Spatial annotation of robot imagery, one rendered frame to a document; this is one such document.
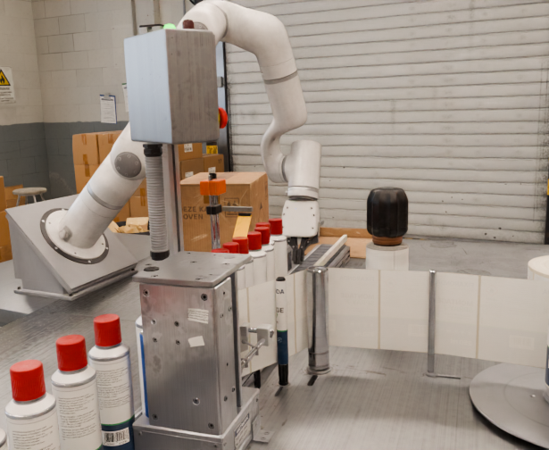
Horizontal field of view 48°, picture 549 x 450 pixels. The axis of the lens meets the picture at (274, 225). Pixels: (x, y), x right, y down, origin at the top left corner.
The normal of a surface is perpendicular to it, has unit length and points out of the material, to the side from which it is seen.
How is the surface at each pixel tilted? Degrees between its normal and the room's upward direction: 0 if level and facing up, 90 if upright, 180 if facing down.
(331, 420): 0
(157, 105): 90
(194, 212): 90
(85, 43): 90
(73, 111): 90
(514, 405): 0
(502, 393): 0
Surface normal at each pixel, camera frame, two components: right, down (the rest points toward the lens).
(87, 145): -0.43, 0.19
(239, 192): -0.16, 0.20
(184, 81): 0.60, 0.14
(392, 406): -0.03, -0.98
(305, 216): -0.30, -0.14
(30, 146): 0.89, 0.07
